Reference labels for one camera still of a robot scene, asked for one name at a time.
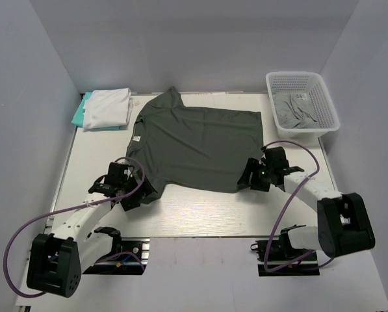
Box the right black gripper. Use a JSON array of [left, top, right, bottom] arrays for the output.
[[238, 157, 274, 192]]

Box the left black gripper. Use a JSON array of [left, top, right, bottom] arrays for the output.
[[120, 169, 158, 211]]

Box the dark grey t-shirt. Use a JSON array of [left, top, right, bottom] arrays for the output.
[[126, 88, 263, 204]]

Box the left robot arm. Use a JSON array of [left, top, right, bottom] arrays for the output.
[[26, 157, 155, 298]]

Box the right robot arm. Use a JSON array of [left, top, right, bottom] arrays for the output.
[[238, 147, 376, 259]]

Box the light grey t-shirt in basket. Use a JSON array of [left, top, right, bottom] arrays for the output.
[[273, 92, 319, 129]]

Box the white plastic basket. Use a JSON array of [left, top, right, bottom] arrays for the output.
[[266, 71, 341, 138]]

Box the folded white t-shirt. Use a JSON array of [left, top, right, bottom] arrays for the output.
[[83, 88, 133, 129]]

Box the folded teal t-shirt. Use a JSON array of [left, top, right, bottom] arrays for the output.
[[71, 92, 120, 130]]

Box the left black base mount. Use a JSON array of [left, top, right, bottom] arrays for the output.
[[84, 238, 150, 276]]

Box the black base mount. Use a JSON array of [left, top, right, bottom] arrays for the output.
[[250, 239, 320, 277], [84, 238, 150, 276]]

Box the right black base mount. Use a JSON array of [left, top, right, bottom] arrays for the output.
[[250, 239, 320, 277]]

